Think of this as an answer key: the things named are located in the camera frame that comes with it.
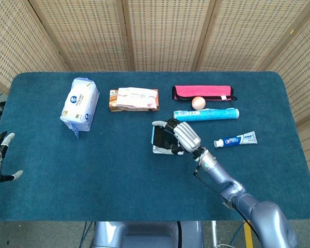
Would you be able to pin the white folding phone stand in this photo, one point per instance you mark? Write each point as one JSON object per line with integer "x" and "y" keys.
{"x": 157, "y": 150}

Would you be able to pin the pink wet wipes pack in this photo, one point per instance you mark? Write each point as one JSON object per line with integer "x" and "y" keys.
{"x": 134, "y": 98}

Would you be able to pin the brown snack package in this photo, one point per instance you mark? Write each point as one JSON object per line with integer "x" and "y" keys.
{"x": 112, "y": 102}

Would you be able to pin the white blue tissue pack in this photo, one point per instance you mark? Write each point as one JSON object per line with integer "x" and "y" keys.
{"x": 78, "y": 103}

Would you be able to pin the white metal table leg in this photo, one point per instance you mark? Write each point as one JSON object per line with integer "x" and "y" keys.
{"x": 214, "y": 232}

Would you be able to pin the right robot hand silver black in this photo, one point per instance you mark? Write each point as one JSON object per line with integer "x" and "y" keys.
{"x": 187, "y": 135}

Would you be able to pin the woven bamboo folding screen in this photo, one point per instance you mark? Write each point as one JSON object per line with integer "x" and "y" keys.
{"x": 165, "y": 33}

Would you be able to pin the grey robot torso base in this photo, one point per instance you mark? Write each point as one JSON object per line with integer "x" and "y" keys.
{"x": 144, "y": 235}

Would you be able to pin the blue white toothpaste tube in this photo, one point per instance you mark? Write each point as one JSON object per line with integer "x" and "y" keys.
{"x": 235, "y": 140}

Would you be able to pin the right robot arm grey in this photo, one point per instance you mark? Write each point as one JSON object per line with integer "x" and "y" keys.
{"x": 263, "y": 214}

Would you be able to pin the cyan cylindrical tube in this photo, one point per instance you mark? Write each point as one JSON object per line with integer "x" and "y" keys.
{"x": 209, "y": 115}

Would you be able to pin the black smartphone blue screen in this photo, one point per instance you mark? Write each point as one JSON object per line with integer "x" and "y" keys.
{"x": 160, "y": 137}

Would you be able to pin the peach coloured ball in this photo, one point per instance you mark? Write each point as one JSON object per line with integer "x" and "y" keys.
{"x": 198, "y": 102}

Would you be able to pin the blue table mat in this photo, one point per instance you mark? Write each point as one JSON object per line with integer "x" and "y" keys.
{"x": 93, "y": 168}

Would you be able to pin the pink towel with black trim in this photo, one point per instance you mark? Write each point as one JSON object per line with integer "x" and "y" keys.
{"x": 201, "y": 91}

